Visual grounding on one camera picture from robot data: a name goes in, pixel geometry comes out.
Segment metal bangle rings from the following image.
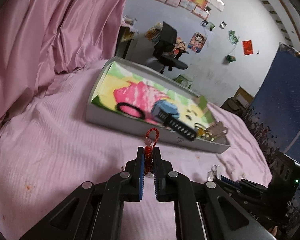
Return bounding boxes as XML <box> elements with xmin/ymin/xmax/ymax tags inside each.
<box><xmin>193</xmin><ymin>122</ymin><xmax>207</xmax><ymax>138</ymax></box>

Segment red beaded bracelet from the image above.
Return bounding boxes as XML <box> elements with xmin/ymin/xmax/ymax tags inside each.
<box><xmin>142</xmin><ymin>128</ymin><xmax>160</xmax><ymax>177</ymax></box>

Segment grey plastic hair claw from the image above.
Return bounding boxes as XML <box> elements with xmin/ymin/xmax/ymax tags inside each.
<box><xmin>202</xmin><ymin>121</ymin><xmax>228</xmax><ymax>141</ymax></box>

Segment blue smart watch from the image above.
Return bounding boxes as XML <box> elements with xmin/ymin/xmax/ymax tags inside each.
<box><xmin>151</xmin><ymin>100</ymin><xmax>197</xmax><ymax>141</ymax></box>

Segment black hair tie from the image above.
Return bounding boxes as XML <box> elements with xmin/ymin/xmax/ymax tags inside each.
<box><xmin>116</xmin><ymin>102</ymin><xmax>146</xmax><ymax>119</ymax></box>

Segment person's right hand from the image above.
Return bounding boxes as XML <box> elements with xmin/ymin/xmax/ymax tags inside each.
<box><xmin>268</xmin><ymin>226</ymin><xmax>277</xmax><ymax>237</ymax></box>

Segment pink bed sheet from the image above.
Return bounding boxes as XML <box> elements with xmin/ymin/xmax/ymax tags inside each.
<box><xmin>0</xmin><ymin>62</ymin><xmax>271</xmax><ymax>239</ymax></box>

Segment blue starry cloth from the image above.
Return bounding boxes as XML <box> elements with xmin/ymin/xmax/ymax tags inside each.
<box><xmin>242</xmin><ymin>44</ymin><xmax>300</xmax><ymax>239</ymax></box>

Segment cardboard box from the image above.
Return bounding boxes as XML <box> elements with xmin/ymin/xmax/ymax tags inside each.
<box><xmin>221</xmin><ymin>86</ymin><xmax>254</xmax><ymax>117</ymax></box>

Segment grey shallow tray box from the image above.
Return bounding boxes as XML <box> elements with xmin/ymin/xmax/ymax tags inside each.
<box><xmin>85</xmin><ymin>57</ymin><xmax>230</xmax><ymax>153</ymax></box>

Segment colourful painted paper liner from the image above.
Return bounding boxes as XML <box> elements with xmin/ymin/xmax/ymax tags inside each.
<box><xmin>91</xmin><ymin>60</ymin><xmax>215</xmax><ymax>129</ymax></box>

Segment green plastic stool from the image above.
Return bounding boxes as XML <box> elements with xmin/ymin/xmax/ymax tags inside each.
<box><xmin>174</xmin><ymin>74</ymin><xmax>193</xmax><ymax>89</ymax></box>

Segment black office chair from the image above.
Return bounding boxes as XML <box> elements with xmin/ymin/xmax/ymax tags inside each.
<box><xmin>153</xmin><ymin>22</ymin><xmax>188</xmax><ymax>74</ymax></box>

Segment dark wooden desk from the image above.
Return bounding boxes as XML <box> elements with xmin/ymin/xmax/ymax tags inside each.
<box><xmin>115</xmin><ymin>22</ymin><xmax>139</xmax><ymax>59</ymax></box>

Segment pink satin curtain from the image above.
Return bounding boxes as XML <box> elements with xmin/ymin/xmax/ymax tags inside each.
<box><xmin>0</xmin><ymin>0</ymin><xmax>126</xmax><ymax>125</ymax></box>

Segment green hanging wall ornament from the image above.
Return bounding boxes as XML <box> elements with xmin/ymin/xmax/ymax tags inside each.
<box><xmin>225</xmin><ymin>55</ymin><xmax>236</xmax><ymax>63</ymax></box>

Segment red paper on wall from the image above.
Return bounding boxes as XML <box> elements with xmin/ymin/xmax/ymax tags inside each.
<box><xmin>242</xmin><ymin>40</ymin><xmax>254</xmax><ymax>55</ymax></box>

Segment anime wall poster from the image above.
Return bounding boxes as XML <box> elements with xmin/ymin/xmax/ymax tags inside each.
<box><xmin>187</xmin><ymin>33</ymin><xmax>207</xmax><ymax>53</ymax></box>

